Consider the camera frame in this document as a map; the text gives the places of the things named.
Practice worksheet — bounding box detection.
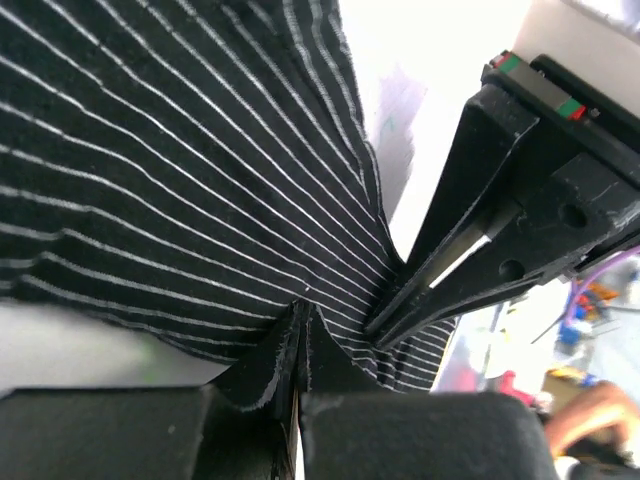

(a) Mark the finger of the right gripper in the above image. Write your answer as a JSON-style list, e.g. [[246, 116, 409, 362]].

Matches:
[[374, 200, 615, 349]]

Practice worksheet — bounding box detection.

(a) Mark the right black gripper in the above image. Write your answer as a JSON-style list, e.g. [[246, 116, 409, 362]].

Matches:
[[365, 51, 639, 335]]

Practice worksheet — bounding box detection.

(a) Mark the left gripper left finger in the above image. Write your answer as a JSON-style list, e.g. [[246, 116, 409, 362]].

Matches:
[[0, 299, 301, 480]]

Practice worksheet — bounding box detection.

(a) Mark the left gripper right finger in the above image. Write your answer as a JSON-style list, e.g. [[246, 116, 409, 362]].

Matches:
[[298, 302, 559, 480]]

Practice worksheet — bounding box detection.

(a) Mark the black striped underwear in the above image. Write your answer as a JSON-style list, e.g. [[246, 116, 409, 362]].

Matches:
[[0, 0, 459, 394]]

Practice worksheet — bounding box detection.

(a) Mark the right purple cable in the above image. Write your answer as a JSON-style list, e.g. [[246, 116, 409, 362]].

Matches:
[[562, 247, 640, 326]]

